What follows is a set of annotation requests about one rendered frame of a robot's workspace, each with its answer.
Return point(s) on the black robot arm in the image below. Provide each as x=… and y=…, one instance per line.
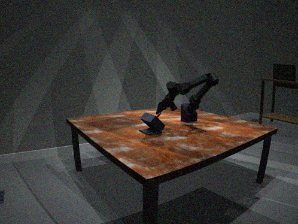
x=183, y=88

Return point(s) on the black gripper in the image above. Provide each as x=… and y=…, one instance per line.
x=166, y=102

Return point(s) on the blue-grey sloped panel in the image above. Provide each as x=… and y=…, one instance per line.
x=154, y=124

